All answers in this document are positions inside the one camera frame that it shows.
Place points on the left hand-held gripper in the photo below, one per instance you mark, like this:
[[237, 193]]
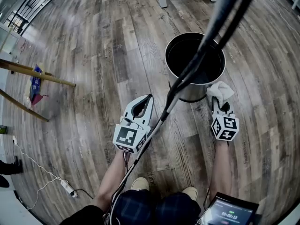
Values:
[[127, 137]]

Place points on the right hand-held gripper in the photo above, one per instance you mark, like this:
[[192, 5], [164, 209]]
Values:
[[225, 128]]

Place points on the white cloth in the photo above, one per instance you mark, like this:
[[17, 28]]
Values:
[[220, 89]]

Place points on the metal trash bin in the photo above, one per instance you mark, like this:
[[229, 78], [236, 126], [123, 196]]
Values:
[[182, 55]]

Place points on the person's right forearm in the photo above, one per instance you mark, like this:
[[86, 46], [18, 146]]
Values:
[[221, 170]]

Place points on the person's left forearm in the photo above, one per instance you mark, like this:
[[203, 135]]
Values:
[[110, 182]]

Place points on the person's left shoe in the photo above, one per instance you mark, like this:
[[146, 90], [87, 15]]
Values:
[[140, 184]]

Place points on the person's shoe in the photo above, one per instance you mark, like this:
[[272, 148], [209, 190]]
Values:
[[140, 184], [190, 193]]

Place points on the person's right shoe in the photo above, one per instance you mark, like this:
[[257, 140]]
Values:
[[190, 193]]

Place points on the person's left leg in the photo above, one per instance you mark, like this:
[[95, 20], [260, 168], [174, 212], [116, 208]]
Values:
[[136, 208]]

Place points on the person's leg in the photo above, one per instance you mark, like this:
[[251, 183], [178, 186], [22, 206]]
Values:
[[178, 211], [136, 208]]

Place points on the colourful items under table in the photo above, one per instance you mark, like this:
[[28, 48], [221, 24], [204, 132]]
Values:
[[37, 98]]

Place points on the white power strip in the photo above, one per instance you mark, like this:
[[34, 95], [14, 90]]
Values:
[[68, 188]]

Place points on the black phone with screen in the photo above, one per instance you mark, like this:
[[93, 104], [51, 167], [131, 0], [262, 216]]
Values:
[[227, 213]]

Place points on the blue packet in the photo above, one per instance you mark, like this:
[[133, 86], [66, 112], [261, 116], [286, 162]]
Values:
[[36, 83]]

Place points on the person's right leg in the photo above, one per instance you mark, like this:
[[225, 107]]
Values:
[[178, 211]]

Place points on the pale plastic bag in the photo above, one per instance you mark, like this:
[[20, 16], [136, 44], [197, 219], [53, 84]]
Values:
[[27, 101]]

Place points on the person's black shirt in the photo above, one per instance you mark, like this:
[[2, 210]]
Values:
[[82, 217]]

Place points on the round yellow table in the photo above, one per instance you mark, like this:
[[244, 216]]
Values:
[[23, 71]]

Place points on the white plug adapter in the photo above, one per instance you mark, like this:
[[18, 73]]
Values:
[[14, 139]]

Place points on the green box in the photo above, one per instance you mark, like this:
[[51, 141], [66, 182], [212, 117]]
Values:
[[2, 129]]

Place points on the black metal railing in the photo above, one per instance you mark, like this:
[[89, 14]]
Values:
[[30, 6]]

